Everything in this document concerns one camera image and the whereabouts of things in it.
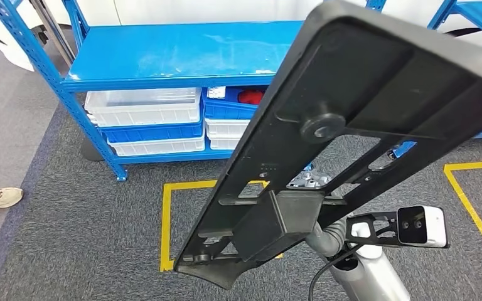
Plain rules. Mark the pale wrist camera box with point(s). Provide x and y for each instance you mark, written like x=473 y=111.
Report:
x=432 y=226

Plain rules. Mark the white label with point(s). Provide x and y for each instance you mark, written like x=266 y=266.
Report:
x=216 y=92

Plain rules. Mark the long black plastic part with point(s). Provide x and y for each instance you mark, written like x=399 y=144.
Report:
x=370 y=83

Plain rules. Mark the white car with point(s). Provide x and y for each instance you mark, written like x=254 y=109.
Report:
x=203 y=10

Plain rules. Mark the red item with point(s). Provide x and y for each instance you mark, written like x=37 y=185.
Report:
x=250 y=97

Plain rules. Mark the yellow floor tape square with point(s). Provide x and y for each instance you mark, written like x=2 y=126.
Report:
x=166 y=224
x=474 y=166

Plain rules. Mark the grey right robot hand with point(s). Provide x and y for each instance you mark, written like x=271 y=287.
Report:
x=322 y=241

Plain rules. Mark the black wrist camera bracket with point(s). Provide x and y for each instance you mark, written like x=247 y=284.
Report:
x=374 y=216

